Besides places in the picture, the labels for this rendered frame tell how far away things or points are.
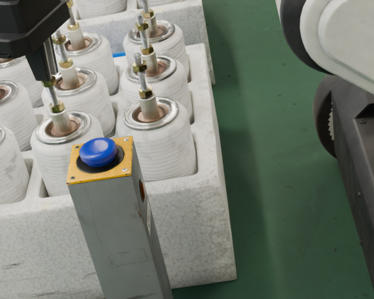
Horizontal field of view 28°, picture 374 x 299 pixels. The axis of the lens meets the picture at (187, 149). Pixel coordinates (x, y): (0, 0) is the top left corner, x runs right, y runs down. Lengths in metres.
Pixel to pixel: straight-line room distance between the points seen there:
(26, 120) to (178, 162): 0.26
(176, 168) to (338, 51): 0.35
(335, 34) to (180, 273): 0.48
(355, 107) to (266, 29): 0.68
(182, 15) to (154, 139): 0.52
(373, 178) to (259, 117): 0.50
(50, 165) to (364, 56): 0.45
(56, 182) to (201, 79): 0.31
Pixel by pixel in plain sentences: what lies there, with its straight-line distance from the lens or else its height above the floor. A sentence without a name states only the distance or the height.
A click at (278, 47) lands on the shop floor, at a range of 1.61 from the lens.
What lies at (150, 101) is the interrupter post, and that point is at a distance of 0.96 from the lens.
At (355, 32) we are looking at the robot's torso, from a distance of 0.71.
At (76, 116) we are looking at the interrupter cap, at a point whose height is 0.25.
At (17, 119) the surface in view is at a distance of 1.11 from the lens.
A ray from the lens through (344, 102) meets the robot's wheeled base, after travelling 1.07.
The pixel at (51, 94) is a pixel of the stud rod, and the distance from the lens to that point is 0.97.
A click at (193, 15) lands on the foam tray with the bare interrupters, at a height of 0.16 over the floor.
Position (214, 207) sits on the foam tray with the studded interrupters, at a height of 0.14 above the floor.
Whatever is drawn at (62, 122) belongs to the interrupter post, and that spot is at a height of 0.27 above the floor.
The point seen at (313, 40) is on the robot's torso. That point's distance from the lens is 0.71.
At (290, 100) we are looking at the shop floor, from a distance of 1.43.
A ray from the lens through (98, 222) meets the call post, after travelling 0.83.
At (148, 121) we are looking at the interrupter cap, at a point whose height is 0.25.
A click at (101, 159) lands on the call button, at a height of 0.33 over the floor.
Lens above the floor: 0.77
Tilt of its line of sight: 35 degrees down
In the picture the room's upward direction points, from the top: 12 degrees counter-clockwise
